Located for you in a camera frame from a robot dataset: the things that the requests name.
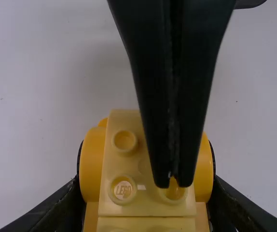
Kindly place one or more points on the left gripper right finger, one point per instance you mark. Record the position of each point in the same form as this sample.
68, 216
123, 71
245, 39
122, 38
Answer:
235, 212

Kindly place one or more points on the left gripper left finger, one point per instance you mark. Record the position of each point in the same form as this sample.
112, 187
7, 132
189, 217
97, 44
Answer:
51, 212

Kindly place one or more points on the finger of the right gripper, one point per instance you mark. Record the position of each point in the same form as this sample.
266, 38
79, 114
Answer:
194, 72
150, 72

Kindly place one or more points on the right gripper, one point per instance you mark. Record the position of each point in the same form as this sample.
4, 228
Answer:
248, 3

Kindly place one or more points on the yellow toy car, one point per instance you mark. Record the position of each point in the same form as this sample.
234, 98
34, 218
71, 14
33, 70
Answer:
119, 169

